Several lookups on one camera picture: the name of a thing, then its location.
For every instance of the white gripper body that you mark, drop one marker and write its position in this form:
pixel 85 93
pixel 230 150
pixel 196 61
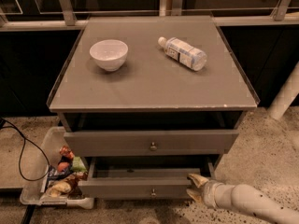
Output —
pixel 210 190

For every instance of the grey top drawer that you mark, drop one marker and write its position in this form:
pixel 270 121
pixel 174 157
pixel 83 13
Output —
pixel 150 143

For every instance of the brown snack bag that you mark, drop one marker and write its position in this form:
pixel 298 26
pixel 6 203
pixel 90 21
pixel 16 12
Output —
pixel 66 185

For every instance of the grey drawer cabinet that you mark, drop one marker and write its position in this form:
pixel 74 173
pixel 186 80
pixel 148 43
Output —
pixel 151 91

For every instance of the white pipe leg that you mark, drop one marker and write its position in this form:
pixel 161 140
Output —
pixel 286 95

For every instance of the metal window frame rail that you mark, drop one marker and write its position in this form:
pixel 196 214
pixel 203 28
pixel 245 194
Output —
pixel 22 15

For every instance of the white ceramic bowl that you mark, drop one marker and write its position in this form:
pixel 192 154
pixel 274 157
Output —
pixel 110 54

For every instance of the grey drawer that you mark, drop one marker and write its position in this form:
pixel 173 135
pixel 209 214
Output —
pixel 133 178
pixel 150 143

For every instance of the clear plastic water bottle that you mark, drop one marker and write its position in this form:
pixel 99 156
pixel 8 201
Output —
pixel 183 53

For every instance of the green snack packet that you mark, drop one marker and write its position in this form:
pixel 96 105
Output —
pixel 78 165

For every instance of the clear plastic storage bin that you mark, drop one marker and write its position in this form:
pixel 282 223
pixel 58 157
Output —
pixel 33 190

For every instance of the red snack packet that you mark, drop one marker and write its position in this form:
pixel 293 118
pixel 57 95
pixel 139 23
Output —
pixel 67 153

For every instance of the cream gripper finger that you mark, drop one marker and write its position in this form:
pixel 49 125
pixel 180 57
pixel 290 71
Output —
pixel 195 195
pixel 198 181

